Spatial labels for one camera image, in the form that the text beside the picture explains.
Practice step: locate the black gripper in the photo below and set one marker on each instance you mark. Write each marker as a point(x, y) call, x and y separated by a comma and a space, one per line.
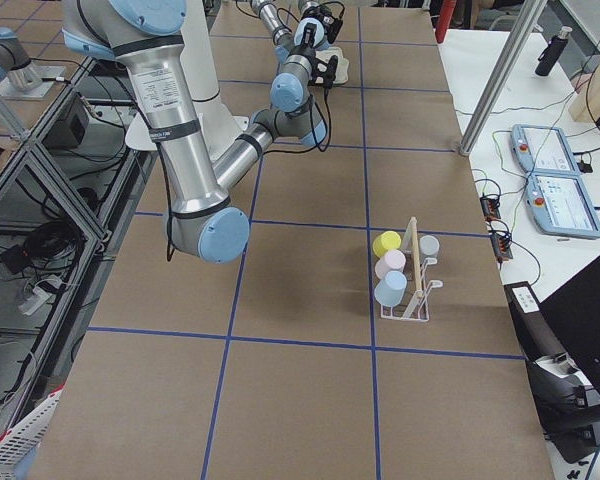
point(329, 69)
point(336, 28)

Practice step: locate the yellow plastic cup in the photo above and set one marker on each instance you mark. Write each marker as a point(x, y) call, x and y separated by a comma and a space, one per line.
point(386, 241)

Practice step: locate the pink plastic cup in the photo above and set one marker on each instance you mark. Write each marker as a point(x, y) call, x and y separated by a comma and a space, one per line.
point(392, 260)

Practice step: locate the grey plastic cup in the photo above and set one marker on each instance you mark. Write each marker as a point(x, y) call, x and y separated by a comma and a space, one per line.
point(429, 247)

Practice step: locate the blue cup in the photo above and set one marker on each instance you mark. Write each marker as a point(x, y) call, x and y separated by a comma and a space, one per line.
point(390, 289)

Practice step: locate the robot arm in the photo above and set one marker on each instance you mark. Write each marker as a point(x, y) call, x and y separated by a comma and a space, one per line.
point(281, 33)
point(205, 152)

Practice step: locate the white plastic tray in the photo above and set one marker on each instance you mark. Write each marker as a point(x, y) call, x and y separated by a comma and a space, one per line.
point(341, 74)

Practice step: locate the red cylinder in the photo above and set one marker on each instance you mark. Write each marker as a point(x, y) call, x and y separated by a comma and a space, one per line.
point(444, 19)

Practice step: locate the black water bottle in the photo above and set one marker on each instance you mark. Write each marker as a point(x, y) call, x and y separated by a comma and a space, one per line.
point(551, 54)

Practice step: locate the upper teach pendant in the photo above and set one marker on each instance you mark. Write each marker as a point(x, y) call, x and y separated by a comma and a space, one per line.
point(543, 148)

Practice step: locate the teach pendant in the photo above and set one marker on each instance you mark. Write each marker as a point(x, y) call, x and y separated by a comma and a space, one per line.
point(560, 206)
point(543, 148)

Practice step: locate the lower teach pendant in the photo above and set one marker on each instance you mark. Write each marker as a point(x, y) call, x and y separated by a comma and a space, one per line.
point(560, 206)

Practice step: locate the black laptop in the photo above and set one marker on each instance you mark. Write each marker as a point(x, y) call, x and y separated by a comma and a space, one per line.
point(560, 338)

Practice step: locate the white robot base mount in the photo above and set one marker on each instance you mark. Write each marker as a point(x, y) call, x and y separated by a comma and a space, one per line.
point(219, 127)

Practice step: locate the aluminium frame post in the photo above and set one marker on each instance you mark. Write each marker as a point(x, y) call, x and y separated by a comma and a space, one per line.
point(515, 42)

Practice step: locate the white wire cup rack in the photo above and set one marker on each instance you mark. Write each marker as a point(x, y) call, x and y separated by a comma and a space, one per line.
point(414, 305)

